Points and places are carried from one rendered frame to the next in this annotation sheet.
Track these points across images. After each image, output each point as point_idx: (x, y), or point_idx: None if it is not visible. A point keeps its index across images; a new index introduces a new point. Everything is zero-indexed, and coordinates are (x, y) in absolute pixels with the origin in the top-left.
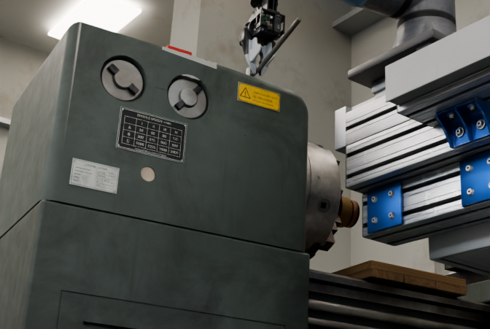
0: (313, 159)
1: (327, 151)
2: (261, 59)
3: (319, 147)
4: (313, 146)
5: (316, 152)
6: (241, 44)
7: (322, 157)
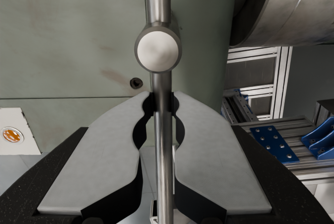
0: (268, 45)
1: (332, 32)
2: (179, 136)
3: (326, 26)
4: (306, 30)
5: (291, 40)
6: (25, 173)
7: (294, 42)
